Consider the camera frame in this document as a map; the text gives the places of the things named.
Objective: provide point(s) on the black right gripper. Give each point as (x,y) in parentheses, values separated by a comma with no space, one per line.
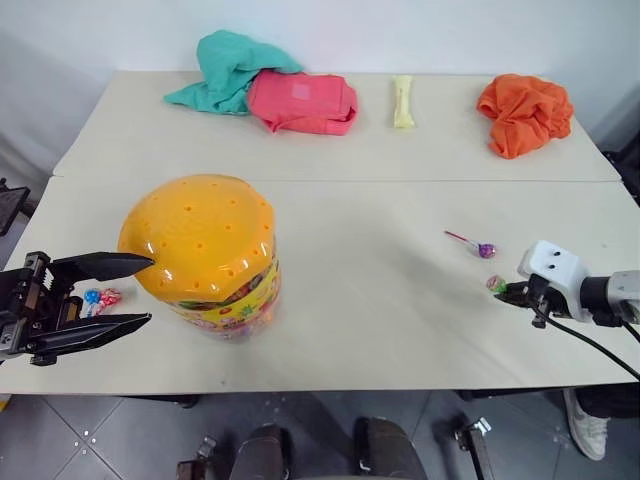
(539,297)

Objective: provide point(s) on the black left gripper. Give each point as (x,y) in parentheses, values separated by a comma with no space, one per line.
(22,310)

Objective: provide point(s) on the green pink lollipop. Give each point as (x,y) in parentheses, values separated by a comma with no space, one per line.
(495,283)

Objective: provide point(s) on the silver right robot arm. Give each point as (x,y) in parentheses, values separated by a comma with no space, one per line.
(617,295)

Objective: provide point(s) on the orange-yellow perforated jar lid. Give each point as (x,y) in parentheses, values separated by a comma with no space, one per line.
(195,235)

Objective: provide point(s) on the clear plastic lollipop jar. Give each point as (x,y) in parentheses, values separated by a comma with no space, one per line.
(240,310)

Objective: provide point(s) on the red white wrapped lollipop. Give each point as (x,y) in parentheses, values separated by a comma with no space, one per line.
(111,298)

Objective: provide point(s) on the blue wrapped lollipop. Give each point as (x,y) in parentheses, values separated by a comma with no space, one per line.
(91,296)

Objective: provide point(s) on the purple lollipop with pink stick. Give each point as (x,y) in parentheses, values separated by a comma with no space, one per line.
(486,250)

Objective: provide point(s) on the black chair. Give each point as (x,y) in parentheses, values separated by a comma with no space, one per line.
(10,205)

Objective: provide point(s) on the dark trouser leg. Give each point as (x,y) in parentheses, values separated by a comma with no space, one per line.
(612,400)

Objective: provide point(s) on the white sneaker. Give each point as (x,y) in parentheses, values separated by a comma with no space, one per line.
(587,430)

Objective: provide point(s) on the orange crumpled cloth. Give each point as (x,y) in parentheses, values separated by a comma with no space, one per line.
(525,112)

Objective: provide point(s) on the dark rounded shape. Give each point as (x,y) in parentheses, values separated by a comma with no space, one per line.
(265,455)
(390,452)

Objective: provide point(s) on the pale yellow snack packet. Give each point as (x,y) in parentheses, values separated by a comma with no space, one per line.
(402,102)

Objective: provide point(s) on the teal cloth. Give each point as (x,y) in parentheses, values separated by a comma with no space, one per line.
(225,75)

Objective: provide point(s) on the pink folded cloth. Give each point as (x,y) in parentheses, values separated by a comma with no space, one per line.
(300,102)

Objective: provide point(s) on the metal bracket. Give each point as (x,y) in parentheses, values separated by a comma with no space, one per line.
(197,462)
(475,445)

